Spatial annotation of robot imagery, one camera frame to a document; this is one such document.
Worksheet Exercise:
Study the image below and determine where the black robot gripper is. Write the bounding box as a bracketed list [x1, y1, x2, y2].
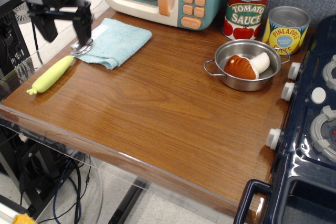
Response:
[23, 0, 92, 46]

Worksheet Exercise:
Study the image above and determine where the yellow handled ice cream scoop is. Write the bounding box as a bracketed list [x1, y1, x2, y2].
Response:
[26, 38, 93, 95]

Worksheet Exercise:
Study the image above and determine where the light blue folded cloth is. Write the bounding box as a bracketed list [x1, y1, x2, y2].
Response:
[75, 18, 152, 70]

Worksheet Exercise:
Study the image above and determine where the clear acrylic table guard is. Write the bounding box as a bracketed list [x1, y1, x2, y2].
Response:
[0, 0, 266, 209]

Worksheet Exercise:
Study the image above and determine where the toy mushroom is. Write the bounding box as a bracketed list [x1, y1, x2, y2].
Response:
[224, 52, 270, 80]

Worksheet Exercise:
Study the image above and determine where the tomato sauce can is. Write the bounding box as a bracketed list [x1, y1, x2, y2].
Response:
[223, 0, 268, 40]

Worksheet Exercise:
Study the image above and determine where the small steel pot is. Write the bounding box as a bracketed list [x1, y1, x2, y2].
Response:
[204, 39, 291, 92]

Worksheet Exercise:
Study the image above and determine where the black table leg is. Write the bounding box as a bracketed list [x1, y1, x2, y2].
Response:
[108, 185, 143, 224]

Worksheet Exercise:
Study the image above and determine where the pineapple slices can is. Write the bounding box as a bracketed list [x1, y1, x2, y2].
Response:
[262, 6, 311, 55]

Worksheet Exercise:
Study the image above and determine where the white stove knob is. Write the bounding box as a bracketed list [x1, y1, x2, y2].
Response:
[288, 62, 301, 81]
[266, 129, 281, 150]
[281, 82, 295, 102]

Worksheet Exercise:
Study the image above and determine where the dark blue toy stove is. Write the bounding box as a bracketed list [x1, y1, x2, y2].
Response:
[234, 16, 335, 223]

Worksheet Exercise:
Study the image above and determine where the blue cable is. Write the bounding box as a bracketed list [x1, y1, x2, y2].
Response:
[52, 152, 82, 224]

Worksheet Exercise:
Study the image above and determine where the black cable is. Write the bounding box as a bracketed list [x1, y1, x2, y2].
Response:
[39, 155, 92, 224]

